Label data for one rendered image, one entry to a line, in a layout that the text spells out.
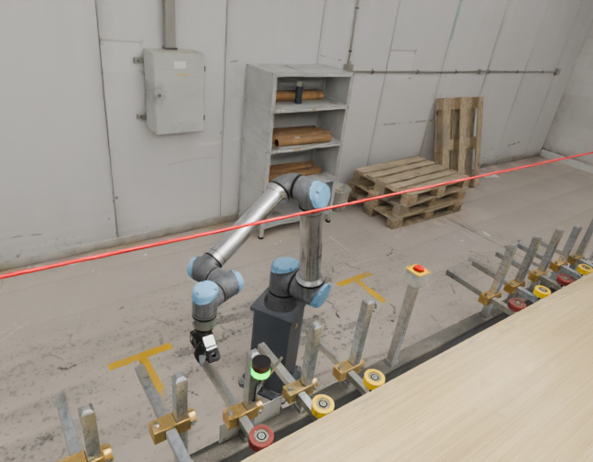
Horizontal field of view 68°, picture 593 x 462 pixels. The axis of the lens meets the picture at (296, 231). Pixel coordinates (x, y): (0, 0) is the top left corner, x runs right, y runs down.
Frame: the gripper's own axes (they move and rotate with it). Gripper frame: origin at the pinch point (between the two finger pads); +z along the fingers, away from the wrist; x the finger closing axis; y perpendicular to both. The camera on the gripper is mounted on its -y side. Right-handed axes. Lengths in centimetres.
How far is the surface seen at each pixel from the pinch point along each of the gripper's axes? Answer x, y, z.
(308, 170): -209, 212, 26
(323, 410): -23, -44, -8
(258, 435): 0.8, -41.0, -7.9
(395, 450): -35, -67, -8
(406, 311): -78, -28, -20
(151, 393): 25.4, -14.0, -13.5
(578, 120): -784, 217, 7
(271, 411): -16.0, -24.9, 8.4
